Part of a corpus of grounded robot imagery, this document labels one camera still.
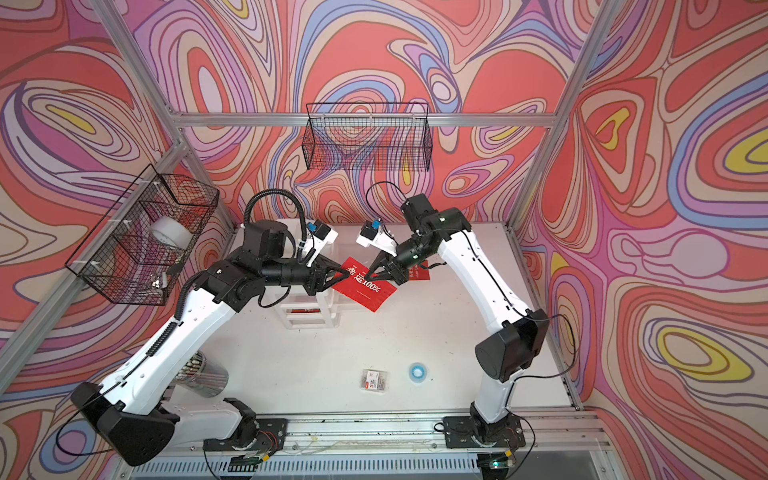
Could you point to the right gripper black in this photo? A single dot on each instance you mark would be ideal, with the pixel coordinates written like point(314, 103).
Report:
point(395, 272)

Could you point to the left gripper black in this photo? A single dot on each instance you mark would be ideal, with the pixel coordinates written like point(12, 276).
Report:
point(318, 278)

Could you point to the white plastic drawer organizer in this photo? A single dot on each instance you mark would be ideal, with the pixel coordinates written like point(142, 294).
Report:
point(326, 301)

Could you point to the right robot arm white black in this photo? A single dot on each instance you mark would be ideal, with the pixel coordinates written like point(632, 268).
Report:
point(516, 333)

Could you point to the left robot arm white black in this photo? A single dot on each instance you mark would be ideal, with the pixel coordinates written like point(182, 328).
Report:
point(126, 409)

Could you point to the blue tape roll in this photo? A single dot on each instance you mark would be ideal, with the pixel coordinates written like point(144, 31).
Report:
point(417, 372)

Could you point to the metal cup with pens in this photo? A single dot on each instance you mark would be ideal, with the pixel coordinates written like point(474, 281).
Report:
point(202, 376)

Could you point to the white tape roll in basket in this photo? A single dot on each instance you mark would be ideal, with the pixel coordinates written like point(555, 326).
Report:
point(171, 233)

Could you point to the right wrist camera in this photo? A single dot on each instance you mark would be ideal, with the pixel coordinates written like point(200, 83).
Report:
point(373, 234)

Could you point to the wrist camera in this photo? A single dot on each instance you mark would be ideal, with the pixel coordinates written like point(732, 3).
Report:
point(319, 236)
point(373, 234)

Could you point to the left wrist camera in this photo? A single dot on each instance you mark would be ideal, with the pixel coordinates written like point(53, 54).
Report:
point(319, 236)

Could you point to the black wire basket back wall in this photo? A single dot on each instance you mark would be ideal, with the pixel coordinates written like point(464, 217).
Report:
point(368, 136)

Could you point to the black wire basket wall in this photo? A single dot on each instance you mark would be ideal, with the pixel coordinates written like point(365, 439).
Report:
point(368, 136)
point(121, 260)

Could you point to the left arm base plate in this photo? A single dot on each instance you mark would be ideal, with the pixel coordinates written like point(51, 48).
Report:
point(265, 435)

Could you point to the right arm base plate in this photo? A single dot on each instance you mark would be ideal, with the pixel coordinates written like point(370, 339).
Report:
point(466, 432)

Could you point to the black wire basket left wall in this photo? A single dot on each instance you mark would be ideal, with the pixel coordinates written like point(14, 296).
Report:
point(121, 260)

